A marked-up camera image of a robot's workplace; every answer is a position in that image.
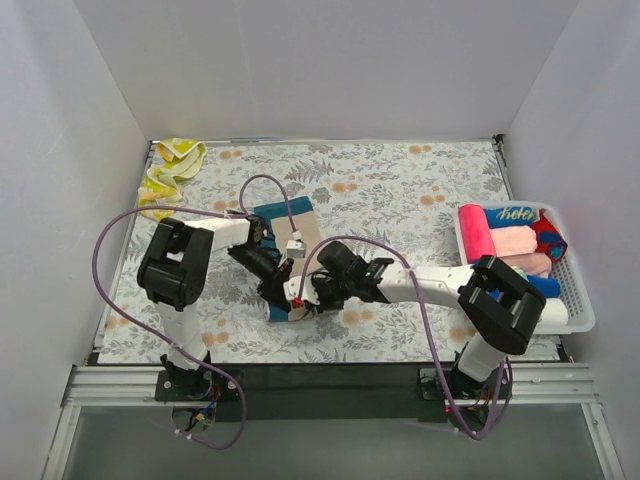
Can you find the white plastic basket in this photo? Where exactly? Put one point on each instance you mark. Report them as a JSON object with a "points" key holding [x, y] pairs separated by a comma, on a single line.
{"points": [[566, 272]]}

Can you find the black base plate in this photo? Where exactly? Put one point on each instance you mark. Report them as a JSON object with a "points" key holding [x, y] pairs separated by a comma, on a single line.
{"points": [[427, 405]]}

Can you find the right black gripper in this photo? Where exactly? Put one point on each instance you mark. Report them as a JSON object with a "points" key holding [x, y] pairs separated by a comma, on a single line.
{"points": [[319, 292]]}

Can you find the blue rolled towel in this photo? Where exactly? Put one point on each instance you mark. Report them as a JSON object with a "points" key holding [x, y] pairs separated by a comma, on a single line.
{"points": [[546, 287]]}

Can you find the floral table mat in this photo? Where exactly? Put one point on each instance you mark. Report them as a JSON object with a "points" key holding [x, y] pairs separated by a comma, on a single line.
{"points": [[402, 195]]}

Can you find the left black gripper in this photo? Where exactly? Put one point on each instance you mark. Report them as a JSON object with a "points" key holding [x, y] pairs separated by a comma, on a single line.
{"points": [[275, 288]]}

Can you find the blue beige Doraemon towel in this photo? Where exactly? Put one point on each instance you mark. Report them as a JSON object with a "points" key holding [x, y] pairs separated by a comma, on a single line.
{"points": [[295, 221]]}

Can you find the yellow lemon print towel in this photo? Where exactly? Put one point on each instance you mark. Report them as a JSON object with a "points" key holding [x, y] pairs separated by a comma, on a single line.
{"points": [[175, 160]]}

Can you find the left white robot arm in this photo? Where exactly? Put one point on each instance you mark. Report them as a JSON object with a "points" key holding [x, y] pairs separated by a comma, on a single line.
{"points": [[173, 274]]}

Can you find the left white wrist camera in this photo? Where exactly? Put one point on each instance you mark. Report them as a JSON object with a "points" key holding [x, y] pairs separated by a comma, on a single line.
{"points": [[296, 249]]}

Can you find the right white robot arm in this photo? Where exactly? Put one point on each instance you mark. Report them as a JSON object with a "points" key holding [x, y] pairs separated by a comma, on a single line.
{"points": [[503, 307]]}

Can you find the red blue printed towel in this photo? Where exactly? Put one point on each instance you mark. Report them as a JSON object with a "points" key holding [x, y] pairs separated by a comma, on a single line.
{"points": [[519, 230]]}

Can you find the white rolled towel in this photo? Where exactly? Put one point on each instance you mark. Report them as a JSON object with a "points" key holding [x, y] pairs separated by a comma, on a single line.
{"points": [[554, 314]]}

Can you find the pink rolled towel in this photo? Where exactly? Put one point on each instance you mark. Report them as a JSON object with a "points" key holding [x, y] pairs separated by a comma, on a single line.
{"points": [[475, 233]]}

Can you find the aluminium frame rail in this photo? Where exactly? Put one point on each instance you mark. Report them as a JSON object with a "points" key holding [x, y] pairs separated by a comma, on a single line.
{"points": [[533, 383]]}

